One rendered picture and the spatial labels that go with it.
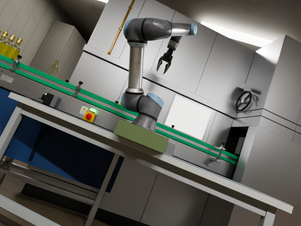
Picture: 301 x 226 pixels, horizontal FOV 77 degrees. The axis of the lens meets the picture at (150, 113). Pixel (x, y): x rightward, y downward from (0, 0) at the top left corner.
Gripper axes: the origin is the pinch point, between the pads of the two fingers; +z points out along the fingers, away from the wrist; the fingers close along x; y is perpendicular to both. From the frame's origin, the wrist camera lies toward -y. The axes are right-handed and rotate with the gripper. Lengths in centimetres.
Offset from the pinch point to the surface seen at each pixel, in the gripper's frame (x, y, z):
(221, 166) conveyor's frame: 82, 8, 52
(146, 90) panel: -2.8, -22.3, 20.6
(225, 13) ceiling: 59, -118, -109
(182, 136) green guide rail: 40, 3, 42
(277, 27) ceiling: 124, -101, -115
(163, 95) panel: 14.0, -23.1, 18.4
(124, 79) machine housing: -25.8, -25.8, 19.7
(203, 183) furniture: 36, 73, 43
